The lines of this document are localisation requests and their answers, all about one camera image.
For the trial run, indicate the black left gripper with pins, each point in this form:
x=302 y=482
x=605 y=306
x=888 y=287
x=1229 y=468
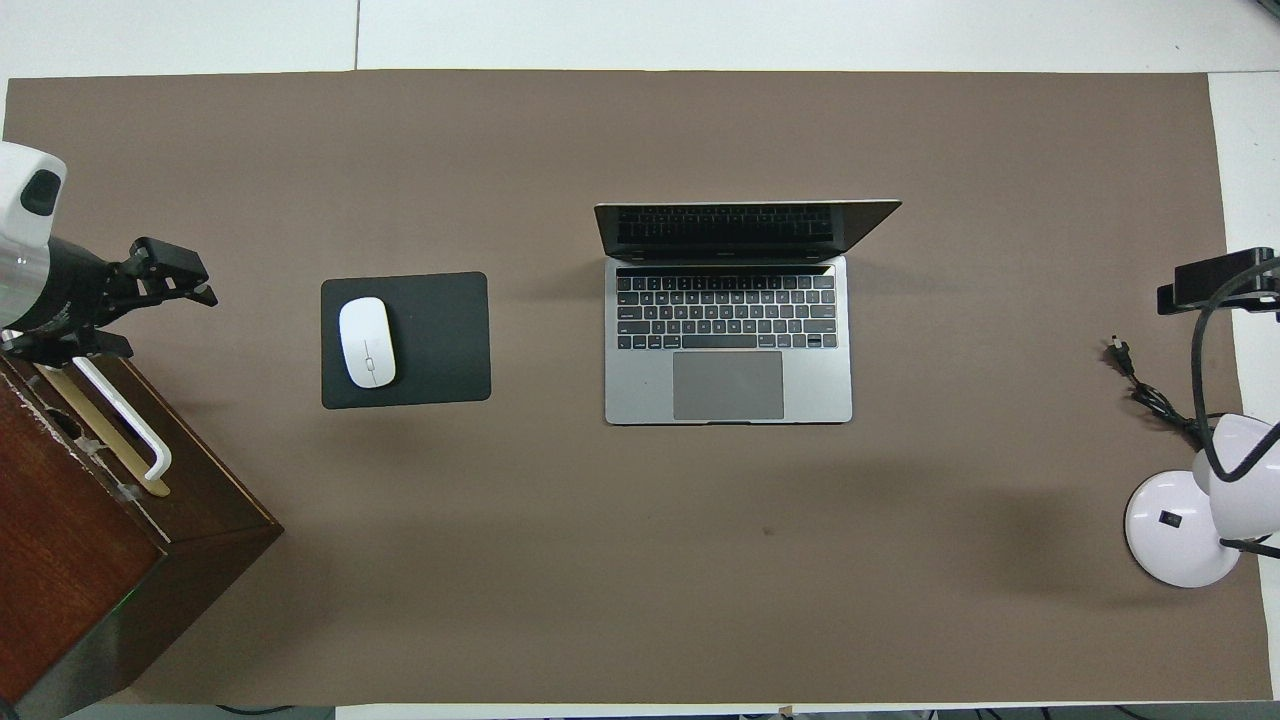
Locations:
x=80 y=290

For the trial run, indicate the silver laptop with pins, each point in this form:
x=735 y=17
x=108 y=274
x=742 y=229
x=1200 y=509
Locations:
x=725 y=385

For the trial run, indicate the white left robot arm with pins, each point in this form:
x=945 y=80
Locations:
x=20 y=200

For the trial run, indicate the brown table mat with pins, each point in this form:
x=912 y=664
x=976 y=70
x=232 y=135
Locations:
x=300 y=170

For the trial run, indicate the white computer mouse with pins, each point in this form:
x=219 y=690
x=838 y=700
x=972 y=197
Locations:
x=367 y=342

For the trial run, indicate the white desk lamp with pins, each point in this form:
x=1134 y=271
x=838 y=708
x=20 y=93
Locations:
x=1170 y=530

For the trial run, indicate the dark wooden box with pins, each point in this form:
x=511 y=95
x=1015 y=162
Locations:
x=70 y=560

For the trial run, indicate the black mouse pad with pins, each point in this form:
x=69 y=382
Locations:
x=440 y=340

